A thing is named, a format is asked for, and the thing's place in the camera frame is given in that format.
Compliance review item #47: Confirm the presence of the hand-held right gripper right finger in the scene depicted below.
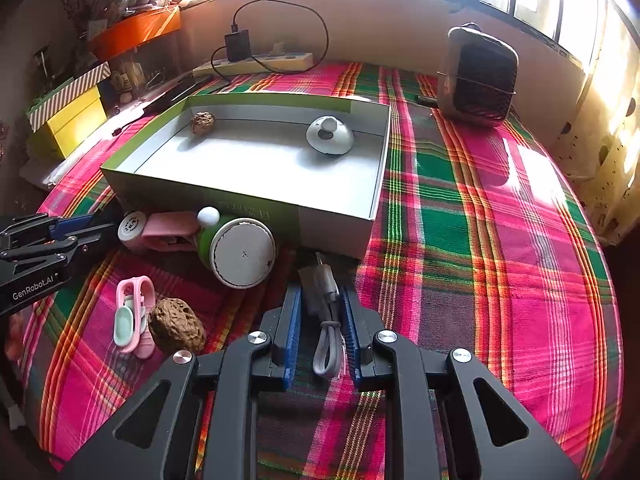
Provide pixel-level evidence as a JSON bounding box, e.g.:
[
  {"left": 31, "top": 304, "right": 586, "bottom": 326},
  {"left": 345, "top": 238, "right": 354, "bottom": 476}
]
[{"left": 340, "top": 285, "right": 583, "bottom": 480}]

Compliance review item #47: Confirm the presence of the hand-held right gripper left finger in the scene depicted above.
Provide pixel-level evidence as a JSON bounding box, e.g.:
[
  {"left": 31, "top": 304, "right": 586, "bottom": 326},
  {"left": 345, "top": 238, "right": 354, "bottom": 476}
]
[{"left": 60, "top": 282, "right": 303, "bottom": 480}]

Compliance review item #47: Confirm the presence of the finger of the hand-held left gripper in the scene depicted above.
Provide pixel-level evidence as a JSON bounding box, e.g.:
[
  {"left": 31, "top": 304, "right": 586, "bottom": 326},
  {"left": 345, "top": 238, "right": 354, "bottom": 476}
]
[
  {"left": 0, "top": 220, "right": 126, "bottom": 273},
  {"left": 0, "top": 212, "right": 98, "bottom": 250}
]

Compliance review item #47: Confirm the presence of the grey usb cable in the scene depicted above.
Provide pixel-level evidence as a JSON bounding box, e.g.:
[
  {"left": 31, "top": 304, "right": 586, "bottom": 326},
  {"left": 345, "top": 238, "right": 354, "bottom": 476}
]
[{"left": 298, "top": 252, "right": 346, "bottom": 378}]

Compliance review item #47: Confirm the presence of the pink and mint case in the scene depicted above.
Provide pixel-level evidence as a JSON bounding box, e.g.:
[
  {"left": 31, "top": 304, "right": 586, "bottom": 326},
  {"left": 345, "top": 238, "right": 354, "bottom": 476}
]
[{"left": 114, "top": 276, "right": 156, "bottom": 358}]

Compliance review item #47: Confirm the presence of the green jar with white lid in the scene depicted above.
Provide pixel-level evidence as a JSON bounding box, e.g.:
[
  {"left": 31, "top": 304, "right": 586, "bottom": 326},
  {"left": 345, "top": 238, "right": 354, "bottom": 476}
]
[{"left": 197, "top": 217, "right": 277, "bottom": 289}]

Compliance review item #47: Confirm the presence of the brown walnut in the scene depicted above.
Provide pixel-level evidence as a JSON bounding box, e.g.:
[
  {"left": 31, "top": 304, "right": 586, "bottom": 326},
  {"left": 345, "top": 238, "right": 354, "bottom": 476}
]
[
  {"left": 191, "top": 111, "right": 216, "bottom": 136},
  {"left": 148, "top": 298, "right": 207, "bottom": 353}
]

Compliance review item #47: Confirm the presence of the white tray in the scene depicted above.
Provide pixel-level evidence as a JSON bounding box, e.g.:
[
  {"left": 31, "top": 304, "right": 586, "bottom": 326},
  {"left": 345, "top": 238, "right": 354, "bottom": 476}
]
[{"left": 100, "top": 91, "right": 393, "bottom": 261}]

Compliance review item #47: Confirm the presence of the person's left hand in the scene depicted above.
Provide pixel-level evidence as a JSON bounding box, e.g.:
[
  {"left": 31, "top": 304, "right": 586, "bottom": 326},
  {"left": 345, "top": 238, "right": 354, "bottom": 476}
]
[{"left": 4, "top": 317, "right": 26, "bottom": 361}]

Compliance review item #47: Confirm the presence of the yellow box with striped lid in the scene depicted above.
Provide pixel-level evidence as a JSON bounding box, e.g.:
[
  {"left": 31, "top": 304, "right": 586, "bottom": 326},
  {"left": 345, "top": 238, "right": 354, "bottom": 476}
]
[{"left": 27, "top": 62, "right": 112, "bottom": 158}]

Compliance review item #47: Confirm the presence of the plaid cloth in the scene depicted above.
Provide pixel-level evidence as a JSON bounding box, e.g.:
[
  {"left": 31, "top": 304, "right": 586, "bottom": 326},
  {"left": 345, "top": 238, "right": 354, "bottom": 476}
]
[{"left": 37, "top": 60, "right": 626, "bottom": 480}]

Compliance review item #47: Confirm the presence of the black flat tablet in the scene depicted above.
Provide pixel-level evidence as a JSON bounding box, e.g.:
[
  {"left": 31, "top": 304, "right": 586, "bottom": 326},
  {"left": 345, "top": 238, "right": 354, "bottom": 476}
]
[{"left": 142, "top": 74, "right": 213, "bottom": 113}]

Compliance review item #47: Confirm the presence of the grey dome with knob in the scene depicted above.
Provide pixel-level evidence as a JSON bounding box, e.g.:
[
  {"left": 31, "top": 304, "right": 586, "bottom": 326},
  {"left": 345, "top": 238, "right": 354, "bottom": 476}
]
[{"left": 306, "top": 115, "right": 355, "bottom": 157}]

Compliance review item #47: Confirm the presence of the orange box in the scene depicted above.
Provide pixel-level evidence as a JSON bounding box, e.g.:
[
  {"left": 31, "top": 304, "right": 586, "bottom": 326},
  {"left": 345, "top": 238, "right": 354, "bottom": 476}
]
[{"left": 90, "top": 7, "right": 182, "bottom": 61}]

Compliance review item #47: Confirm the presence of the black charger brick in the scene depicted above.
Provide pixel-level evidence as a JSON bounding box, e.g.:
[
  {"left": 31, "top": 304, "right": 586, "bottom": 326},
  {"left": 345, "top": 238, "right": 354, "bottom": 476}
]
[{"left": 224, "top": 30, "right": 251, "bottom": 63}]

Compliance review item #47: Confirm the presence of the cream power strip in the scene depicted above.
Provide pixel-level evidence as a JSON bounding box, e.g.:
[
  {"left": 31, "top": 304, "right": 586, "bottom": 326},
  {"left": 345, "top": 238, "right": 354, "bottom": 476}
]
[{"left": 192, "top": 51, "right": 315, "bottom": 78}]

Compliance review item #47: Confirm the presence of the small grey fan heater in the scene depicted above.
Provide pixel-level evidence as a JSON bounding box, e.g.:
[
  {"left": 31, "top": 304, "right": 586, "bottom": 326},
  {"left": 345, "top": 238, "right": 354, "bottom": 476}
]
[{"left": 436, "top": 22, "right": 518, "bottom": 128}]

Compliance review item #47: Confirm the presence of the spotted cream curtain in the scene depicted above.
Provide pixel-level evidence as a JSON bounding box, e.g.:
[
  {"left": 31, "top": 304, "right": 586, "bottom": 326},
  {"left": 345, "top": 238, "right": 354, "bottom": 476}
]
[{"left": 550, "top": 0, "right": 640, "bottom": 246}]

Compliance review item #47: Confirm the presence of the black charger cable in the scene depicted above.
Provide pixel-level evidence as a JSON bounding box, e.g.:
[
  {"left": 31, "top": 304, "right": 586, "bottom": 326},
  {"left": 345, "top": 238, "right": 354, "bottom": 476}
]
[{"left": 210, "top": 0, "right": 330, "bottom": 86}]

